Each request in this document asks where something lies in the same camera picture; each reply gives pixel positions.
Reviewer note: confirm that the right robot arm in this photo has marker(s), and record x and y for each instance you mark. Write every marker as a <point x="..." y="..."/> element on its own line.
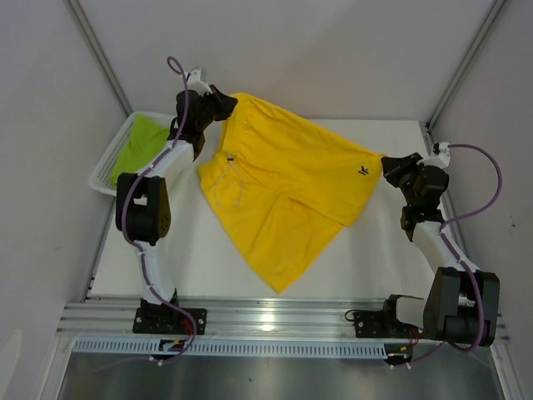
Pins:
<point x="462" y="305"/>

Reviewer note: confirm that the left frame post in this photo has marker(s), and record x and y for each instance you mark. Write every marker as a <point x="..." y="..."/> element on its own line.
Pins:
<point x="95" y="47"/>

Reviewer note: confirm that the green shorts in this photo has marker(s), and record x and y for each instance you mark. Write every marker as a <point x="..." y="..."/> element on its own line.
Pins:
<point x="146" y="139"/>

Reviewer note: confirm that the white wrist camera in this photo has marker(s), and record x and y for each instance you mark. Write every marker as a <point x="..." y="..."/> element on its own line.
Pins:
<point x="197" y="81"/>
<point x="440" y="156"/>

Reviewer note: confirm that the aluminium mounting rail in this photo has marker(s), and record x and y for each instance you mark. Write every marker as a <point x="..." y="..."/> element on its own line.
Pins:
<point x="237" y="318"/>

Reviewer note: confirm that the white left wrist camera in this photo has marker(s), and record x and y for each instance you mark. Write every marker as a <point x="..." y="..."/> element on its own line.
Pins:
<point x="197" y="81"/>

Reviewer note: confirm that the white plastic basket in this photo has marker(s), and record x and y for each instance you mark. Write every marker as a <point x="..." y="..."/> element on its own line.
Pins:
<point x="100" y="177"/>

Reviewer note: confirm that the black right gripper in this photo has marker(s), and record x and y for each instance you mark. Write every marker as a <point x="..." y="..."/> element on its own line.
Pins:
<point x="392" y="167"/>

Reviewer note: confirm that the frame post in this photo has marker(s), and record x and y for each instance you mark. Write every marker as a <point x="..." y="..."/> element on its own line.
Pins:
<point x="467" y="61"/>
<point x="95" y="47"/>

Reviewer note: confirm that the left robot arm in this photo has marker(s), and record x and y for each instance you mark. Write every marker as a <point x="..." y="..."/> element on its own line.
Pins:
<point x="143" y="212"/>

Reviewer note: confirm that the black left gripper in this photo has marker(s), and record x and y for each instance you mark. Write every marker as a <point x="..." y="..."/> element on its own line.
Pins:
<point x="225" y="104"/>

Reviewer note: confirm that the right frame post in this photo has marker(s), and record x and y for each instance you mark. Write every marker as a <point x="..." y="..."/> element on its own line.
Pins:
<point x="467" y="61"/>

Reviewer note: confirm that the yellow shorts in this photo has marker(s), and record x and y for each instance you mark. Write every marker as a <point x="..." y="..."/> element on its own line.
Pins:
<point x="283" y="187"/>

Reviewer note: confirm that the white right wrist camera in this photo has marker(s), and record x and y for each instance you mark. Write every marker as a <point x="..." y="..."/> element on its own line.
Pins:
<point x="440" y="156"/>

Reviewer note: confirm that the slotted cable duct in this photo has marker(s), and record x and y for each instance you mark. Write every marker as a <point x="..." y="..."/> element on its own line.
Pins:
<point x="238" y="348"/>

